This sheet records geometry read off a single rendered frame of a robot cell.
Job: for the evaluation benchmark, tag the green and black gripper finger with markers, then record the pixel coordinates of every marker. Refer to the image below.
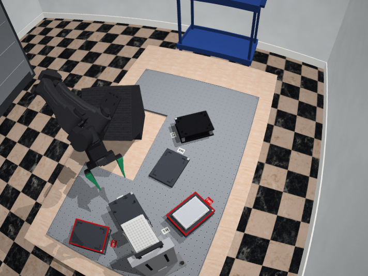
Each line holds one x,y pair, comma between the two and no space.
92,179
121,165

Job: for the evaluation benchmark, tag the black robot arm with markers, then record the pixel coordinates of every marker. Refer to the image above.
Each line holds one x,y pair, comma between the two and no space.
72,113

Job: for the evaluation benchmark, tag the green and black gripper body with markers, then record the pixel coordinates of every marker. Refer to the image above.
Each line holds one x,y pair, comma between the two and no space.
110,158

